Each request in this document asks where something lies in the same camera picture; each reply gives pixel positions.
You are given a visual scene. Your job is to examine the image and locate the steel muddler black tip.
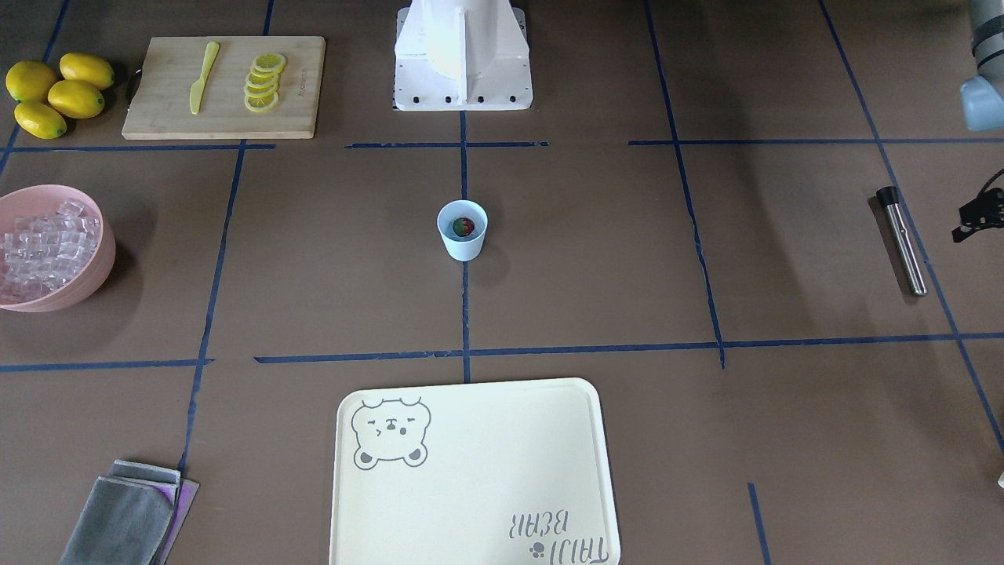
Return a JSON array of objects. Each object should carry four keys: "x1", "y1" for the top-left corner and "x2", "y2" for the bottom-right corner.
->
[{"x1": 876, "y1": 186, "x2": 928, "y2": 297}]

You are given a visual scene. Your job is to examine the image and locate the red strawberry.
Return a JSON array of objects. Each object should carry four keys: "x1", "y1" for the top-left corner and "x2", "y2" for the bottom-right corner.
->
[{"x1": 449, "y1": 216, "x2": 477, "y2": 241}]

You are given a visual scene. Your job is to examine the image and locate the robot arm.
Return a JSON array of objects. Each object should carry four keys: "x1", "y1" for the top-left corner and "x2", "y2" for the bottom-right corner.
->
[{"x1": 951, "y1": 1, "x2": 1003, "y2": 243}]

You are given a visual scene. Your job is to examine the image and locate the light blue plastic cup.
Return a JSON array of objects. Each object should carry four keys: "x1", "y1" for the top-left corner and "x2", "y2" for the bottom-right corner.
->
[{"x1": 436, "y1": 199, "x2": 489, "y2": 261}]

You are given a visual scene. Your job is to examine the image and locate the pink bowl of ice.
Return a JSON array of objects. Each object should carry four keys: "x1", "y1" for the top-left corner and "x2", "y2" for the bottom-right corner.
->
[{"x1": 1, "y1": 184, "x2": 116, "y2": 312}]

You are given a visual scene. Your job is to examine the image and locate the cream bear serving tray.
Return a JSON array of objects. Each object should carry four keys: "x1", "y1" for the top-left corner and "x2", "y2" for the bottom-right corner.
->
[{"x1": 329, "y1": 377, "x2": 623, "y2": 564}]

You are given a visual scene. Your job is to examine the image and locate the yellow plastic knife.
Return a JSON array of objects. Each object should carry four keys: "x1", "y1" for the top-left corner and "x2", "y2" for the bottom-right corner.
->
[{"x1": 187, "y1": 42, "x2": 221, "y2": 115}]

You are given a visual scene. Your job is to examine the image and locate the wooden cutting board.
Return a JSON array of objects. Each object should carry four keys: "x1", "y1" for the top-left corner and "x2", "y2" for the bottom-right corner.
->
[{"x1": 122, "y1": 36, "x2": 326, "y2": 140}]

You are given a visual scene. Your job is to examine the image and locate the folded grey cloth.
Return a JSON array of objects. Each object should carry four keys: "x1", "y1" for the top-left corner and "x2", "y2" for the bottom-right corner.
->
[{"x1": 60, "y1": 459, "x2": 200, "y2": 564}]

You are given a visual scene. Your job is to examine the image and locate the whole yellow lemon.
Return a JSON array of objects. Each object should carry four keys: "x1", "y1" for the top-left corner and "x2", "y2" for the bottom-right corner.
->
[{"x1": 5, "y1": 60, "x2": 60, "y2": 103}]

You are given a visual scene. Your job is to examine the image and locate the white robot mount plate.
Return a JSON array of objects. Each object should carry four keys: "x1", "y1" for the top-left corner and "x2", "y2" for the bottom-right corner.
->
[{"x1": 392, "y1": 1, "x2": 533, "y2": 111}]

